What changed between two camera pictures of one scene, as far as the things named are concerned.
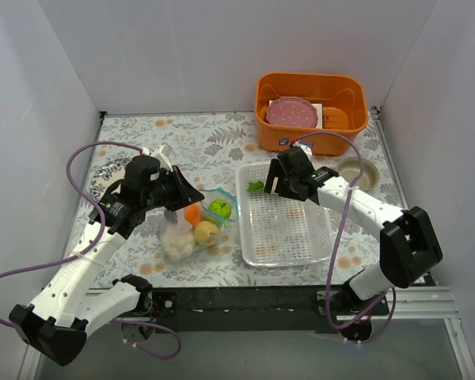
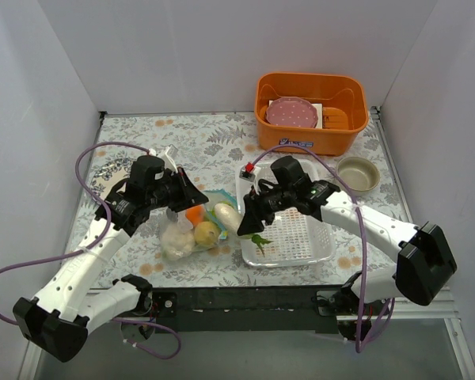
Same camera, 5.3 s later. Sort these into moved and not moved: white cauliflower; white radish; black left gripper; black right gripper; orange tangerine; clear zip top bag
Moved: white radish; black right gripper
Not moved: clear zip top bag; white cauliflower; black left gripper; orange tangerine
